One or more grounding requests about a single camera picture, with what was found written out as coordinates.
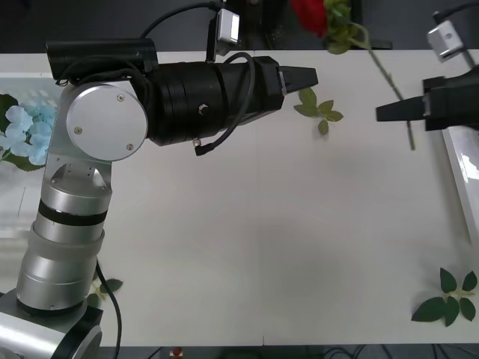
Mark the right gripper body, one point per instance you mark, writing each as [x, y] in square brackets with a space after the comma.
[453, 101]

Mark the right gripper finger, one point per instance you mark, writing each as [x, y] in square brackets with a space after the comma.
[400, 111]

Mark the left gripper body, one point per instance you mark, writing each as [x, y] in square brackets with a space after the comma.
[258, 86]

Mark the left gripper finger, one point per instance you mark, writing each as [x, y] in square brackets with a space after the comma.
[299, 78]

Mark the red rose with stem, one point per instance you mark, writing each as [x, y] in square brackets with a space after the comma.
[310, 15]

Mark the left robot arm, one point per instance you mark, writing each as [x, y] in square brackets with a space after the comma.
[106, 121]

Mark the light green leaf twig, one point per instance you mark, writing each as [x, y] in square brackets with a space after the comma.
[308, 99]

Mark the shallow white box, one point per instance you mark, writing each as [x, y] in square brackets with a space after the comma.
[458, 164]
[15, 209]

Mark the dark green leaf twig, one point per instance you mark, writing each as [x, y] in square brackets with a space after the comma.
[430, 310]
[110, 285]

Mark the small red knob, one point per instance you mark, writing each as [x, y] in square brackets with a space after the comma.
[176, 352]

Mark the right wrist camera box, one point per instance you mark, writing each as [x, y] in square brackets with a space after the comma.
[447, 39]

